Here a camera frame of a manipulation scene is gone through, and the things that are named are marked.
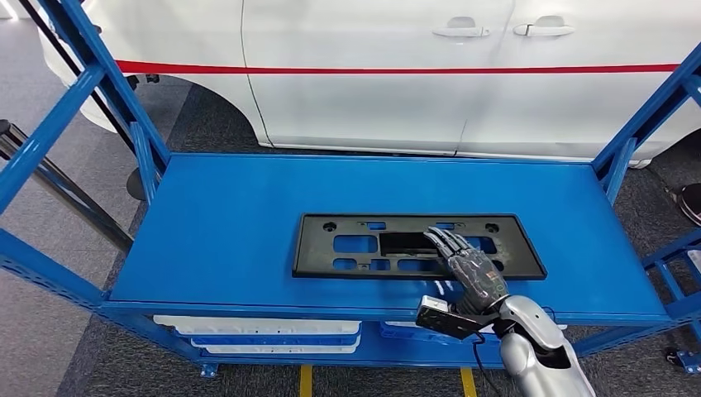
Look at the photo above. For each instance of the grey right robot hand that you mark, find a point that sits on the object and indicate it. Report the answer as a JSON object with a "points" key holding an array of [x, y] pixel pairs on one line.
{"points": [[476, 274]]}

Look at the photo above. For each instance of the black plastic license plate frame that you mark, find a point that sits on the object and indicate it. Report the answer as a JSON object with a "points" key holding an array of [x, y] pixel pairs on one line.
{"points": [[315, 252]]}

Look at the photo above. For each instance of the yellow floor tape square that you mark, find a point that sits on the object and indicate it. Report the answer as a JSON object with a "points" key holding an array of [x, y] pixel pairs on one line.
{"points": [[305, 383]]}

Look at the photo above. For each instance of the white car with red stripe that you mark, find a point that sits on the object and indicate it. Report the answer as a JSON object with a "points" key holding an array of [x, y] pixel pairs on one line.
{"points": [[356, 109]]}

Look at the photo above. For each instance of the black round floor base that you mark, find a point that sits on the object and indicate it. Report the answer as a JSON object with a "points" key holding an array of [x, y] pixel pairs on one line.
{"points": [[691, 204]]}

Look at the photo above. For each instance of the thin black pole stand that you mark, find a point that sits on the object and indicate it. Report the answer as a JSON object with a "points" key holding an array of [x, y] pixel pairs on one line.
{"points": [[134, 185]]}

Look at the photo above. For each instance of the pale wrist camera on bracket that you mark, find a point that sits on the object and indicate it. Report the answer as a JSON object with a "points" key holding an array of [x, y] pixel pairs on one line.
{"points": [[438, 318]]}

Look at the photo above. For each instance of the chrome stanchion post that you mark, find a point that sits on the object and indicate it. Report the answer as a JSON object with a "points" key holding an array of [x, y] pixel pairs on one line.
{"points": [[82, 204]]}

